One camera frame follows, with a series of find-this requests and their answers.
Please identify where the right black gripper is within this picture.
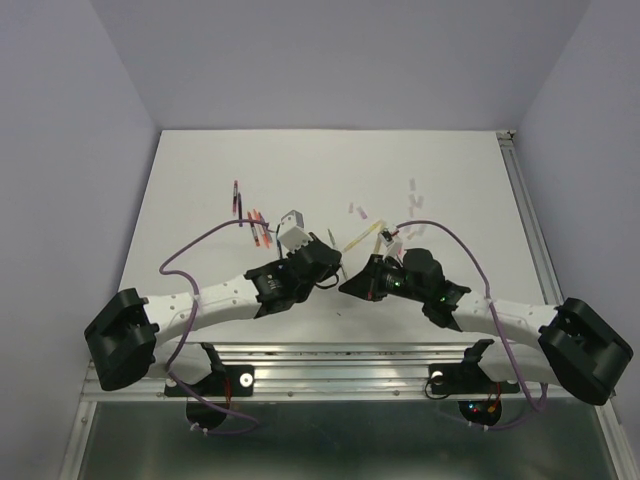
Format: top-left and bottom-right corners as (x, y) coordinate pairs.
(337, 254), (427, 303)

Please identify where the green white pen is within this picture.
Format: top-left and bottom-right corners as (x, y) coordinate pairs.
(327, 228), (349, 280)

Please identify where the yellow pen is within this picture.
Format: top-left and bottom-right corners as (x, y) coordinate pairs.
(373, 234), (382, 255)
(342, 220), (385, 253)

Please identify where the red pen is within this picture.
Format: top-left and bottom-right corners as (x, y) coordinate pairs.
(247, 211), (261, 247)

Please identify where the purple pen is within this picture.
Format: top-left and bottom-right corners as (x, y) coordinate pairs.
(236, 192), (244, 227)

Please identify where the magenta pen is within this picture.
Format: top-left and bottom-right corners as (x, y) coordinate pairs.
(232, 180), (239, 215)

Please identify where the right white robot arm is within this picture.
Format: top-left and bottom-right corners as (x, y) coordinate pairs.
(339, 248), (633, 405)

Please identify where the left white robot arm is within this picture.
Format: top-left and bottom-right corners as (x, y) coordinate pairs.
(84, 234), (342, 391)

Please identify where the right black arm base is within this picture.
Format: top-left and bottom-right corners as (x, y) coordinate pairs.
(424, 340), (520, 429)

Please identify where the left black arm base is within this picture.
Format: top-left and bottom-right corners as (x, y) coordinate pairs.
(164, 343), (259, 436)

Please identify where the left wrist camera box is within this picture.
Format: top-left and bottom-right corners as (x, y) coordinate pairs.
(277, 210), (311, 252)

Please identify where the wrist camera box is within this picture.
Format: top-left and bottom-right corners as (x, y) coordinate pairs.
(378, 225), (403, 259)
(277, 210), (311, 252)

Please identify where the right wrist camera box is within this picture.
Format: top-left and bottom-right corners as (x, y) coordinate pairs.
(378, 225), (403, 259)

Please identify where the aluminium front rail frame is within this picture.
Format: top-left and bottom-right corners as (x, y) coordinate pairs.
(79, 339), (616, 401)

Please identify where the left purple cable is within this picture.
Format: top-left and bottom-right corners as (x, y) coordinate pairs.
(158, 218), (286, 435)

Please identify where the purple cable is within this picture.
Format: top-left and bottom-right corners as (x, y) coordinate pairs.
(158, 218), (286, 435)
(394, 219), (549, 431)

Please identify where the aluminium right side rail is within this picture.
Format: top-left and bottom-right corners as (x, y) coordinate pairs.
(496, 131), (564, 304)

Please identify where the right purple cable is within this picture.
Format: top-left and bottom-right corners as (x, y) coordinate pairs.
(394, 219), (549, 431)

